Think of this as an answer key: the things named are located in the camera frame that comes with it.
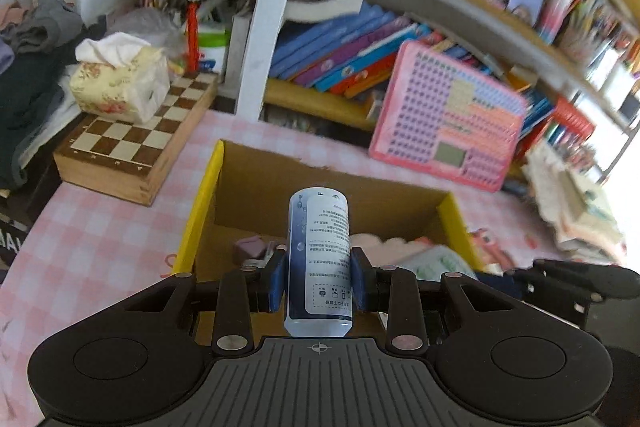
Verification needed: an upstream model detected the row of red books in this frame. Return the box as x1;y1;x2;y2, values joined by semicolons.
515;94;596;162

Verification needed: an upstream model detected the thick grey book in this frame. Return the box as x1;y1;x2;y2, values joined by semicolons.
285;0;368;25

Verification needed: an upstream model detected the clear plastic bag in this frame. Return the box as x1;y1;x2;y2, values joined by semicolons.
107;7;186;52

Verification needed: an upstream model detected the pink plush toy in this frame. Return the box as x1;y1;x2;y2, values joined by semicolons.
352;232;431;260

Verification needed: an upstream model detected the floral tissue pack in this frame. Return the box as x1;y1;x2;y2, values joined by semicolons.
69;32;172;124

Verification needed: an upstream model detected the red stick toy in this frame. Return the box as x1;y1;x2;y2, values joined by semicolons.
182;0;206;72

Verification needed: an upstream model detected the pile of clothes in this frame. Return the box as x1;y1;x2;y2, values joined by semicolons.
0;0;108;192

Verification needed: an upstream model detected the wooden chessboard box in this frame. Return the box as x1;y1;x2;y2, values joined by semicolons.
52;69;221;208

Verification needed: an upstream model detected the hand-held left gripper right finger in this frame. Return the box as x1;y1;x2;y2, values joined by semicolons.
350;248;527;358

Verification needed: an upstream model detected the pink checkered tablecloth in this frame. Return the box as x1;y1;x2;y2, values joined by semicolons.
0;109;621;427

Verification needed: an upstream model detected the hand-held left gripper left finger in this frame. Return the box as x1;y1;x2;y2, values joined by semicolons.
115;248;290;358

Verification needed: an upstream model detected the white shelf unit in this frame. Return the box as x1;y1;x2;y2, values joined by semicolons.
0;0;640;142

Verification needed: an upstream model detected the yellow cardboard box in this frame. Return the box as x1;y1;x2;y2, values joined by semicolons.
171;138;488;345

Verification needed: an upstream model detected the stack of papers and books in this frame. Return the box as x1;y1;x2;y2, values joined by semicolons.
520;139;628;265

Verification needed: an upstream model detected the pink learning tablet toy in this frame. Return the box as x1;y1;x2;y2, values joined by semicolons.
368;39;531;194

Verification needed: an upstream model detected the row of blue purple books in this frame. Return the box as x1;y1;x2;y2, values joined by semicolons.
267;2;451;100

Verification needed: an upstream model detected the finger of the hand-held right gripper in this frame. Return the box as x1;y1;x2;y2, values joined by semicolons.
502;259;626;296

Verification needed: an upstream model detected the grey purple toy truck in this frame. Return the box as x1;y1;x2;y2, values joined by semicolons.
232;234;288;268

